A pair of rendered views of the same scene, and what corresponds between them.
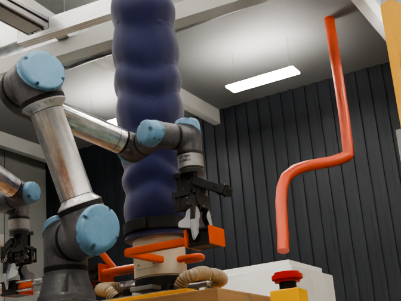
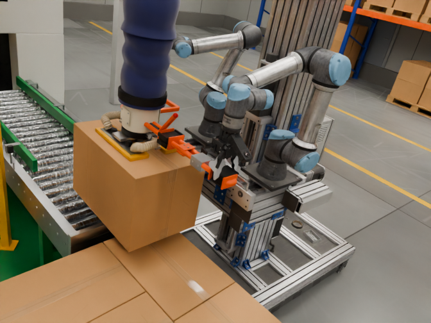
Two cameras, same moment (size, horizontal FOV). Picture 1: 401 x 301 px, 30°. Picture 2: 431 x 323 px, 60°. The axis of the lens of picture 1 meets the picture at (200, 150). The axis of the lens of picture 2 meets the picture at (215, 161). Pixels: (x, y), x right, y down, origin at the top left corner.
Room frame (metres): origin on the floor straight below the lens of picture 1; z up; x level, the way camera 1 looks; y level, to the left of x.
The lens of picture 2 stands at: (3.90, 1.01, 1.91)
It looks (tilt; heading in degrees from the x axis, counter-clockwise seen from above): 27 degrees down; 196
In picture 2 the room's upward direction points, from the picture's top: 11 degrees clockwise
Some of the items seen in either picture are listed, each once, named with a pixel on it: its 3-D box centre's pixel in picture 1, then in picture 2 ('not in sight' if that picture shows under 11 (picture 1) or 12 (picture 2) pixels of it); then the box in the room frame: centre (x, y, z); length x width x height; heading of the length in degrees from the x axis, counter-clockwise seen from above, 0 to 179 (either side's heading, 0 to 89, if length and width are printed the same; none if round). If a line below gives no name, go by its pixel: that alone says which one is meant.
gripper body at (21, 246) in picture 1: (20, 248); (227, 140); (2.66, 0.68, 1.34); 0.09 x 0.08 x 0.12; 64
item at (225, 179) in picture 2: (17, 289); (222, 177); (2.68, 0.69, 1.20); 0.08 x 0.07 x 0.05; 63
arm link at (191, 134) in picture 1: (187, 138); not in sight; (2.06, 0.03, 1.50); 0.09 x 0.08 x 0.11; 127
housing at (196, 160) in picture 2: (46, 285); (201, 161); (2.62, 0.58, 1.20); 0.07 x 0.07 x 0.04; 63
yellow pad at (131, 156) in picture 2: not in sight; (121, 139); (2.50, 0.12, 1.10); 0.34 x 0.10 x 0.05; 63
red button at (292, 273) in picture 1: (287, 280); not in sight; (1.71, -0.17, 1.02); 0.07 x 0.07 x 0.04
